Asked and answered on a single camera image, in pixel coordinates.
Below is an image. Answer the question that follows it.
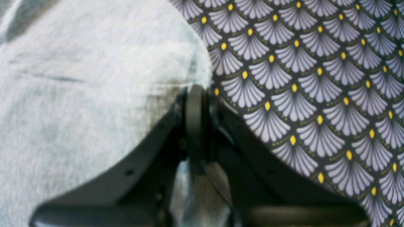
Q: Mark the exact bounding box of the light grey T-shirt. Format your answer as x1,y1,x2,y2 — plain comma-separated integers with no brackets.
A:
0,0,231,227

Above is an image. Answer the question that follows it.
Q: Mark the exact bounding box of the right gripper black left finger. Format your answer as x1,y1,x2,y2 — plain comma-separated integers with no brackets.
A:
29,85,206,227

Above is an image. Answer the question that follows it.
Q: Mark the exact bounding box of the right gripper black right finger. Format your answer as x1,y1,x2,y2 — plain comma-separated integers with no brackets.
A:
208,102,370,227

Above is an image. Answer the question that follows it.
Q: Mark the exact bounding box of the fan-patterned table cloth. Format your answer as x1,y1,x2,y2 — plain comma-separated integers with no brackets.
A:
170,0,404,227

